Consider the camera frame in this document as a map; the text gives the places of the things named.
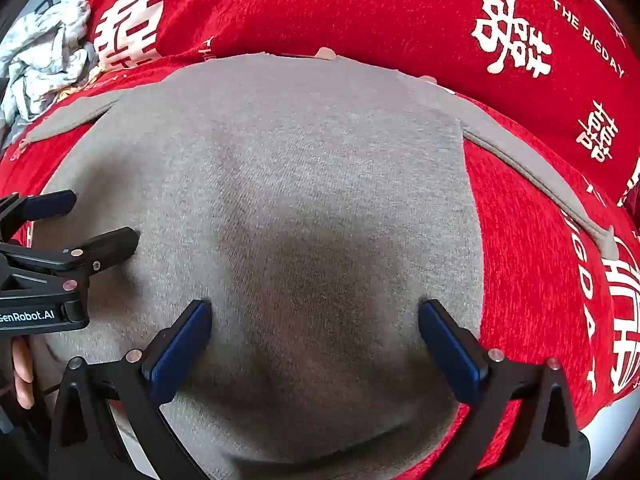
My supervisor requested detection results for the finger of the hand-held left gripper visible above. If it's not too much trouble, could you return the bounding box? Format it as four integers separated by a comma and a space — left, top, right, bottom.
0, 189, 78, 241
0, 226, 141, 295

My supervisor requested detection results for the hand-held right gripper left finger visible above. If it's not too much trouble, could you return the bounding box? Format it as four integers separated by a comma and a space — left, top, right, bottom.
47, 299, 213, 480

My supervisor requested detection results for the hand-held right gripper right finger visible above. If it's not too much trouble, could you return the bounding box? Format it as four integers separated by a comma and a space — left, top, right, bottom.
417, 299, 592, 480

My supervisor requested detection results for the grey sweater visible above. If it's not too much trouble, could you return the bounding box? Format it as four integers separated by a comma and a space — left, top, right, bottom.
17, 54, 617, 480

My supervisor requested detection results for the person's left hand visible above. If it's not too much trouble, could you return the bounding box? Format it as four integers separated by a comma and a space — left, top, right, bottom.
12, 336, 36, 409

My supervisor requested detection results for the light patterned cloth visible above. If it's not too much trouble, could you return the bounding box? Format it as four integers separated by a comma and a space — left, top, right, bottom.
0, 0, 98, 131

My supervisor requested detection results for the red printed blanket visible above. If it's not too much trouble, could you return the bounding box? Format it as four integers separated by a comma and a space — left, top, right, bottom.
0, 0, 640, 480

